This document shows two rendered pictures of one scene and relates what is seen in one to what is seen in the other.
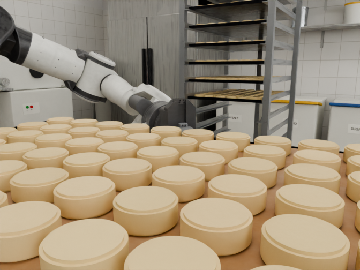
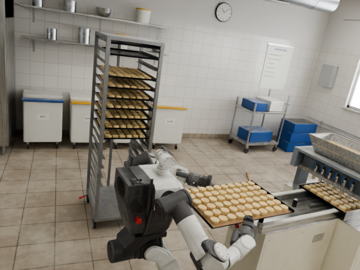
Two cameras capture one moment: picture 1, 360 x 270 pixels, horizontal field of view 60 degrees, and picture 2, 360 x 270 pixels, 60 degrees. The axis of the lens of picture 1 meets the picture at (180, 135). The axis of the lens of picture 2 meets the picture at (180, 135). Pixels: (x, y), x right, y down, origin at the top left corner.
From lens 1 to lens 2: 1.88 m
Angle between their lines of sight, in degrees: 54
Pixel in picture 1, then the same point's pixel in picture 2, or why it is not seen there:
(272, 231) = (269, 203)
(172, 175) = (249, 200)
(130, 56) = not seen: outside the picture
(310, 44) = (90, 54)
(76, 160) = (235, 202)
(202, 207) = (261, 203)
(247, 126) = (54, 122)
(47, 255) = (265, 212)
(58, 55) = not seen: hidden behind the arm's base
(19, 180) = (242, 208)
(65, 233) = (261, 210)
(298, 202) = (264, 199)
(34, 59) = not seen: hidden behind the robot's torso
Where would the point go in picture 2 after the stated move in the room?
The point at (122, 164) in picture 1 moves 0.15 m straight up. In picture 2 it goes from (241, 200) to (246, 178)
